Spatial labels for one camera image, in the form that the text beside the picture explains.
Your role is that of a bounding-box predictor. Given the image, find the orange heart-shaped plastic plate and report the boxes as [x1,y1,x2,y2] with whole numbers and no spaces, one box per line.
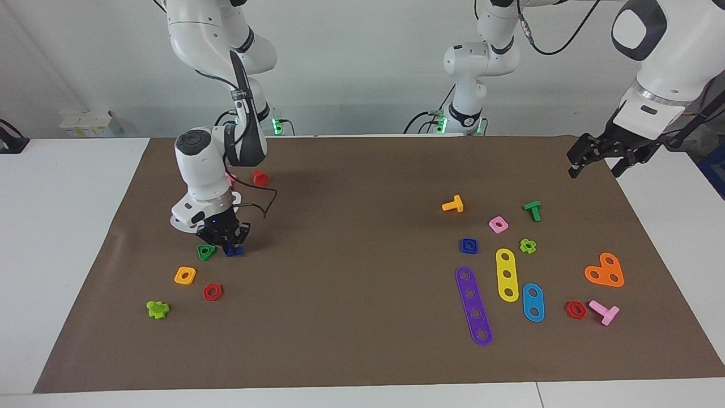
[584,253,625,288]

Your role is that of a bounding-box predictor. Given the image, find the brown paper mat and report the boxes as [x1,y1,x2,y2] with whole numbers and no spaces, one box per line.
[33,135,725,394]

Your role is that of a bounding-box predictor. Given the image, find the black camera stand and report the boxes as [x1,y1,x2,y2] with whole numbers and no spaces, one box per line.
[660,90,725,151]

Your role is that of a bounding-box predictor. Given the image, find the black left base cables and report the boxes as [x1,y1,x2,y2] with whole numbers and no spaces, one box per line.
[403,109,451,135]

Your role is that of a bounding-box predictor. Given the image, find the black right base cables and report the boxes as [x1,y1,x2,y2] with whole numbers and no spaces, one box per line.
[214,110,296,137]

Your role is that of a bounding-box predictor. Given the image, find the blue crate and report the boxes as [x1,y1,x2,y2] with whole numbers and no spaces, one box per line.
[698,142,725,200]

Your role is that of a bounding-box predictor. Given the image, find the yellow three-hole plastic strip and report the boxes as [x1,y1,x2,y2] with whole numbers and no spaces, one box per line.
[496,248,519,303]

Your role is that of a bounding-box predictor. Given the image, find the black base cables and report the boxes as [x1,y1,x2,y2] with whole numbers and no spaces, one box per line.
[403,109,451,135]
[214,110,296,137]

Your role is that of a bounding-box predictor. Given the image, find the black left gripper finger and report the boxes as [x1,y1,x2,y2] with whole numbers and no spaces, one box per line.
[568,135,601,179]
[612,148,652,179]

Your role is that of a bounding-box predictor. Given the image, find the white curved five-hole plate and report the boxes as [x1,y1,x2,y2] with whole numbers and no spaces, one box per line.
[170,192,242,233]

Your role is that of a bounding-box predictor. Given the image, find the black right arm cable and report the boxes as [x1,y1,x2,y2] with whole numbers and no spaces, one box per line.
[195,50,278,220]

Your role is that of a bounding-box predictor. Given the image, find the blue two-hole plastic strip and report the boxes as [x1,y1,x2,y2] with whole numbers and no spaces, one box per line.
[522,283,545,323]

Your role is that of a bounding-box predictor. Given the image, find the purple four-hole plastic strip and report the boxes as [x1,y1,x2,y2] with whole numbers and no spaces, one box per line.
[455,266,493,346]

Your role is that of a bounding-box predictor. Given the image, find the black table clamp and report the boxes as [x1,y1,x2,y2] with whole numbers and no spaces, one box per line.
[0,118,30,155]

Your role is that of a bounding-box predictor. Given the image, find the white small boxes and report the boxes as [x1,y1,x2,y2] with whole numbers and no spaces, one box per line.
[59,110,123,138]

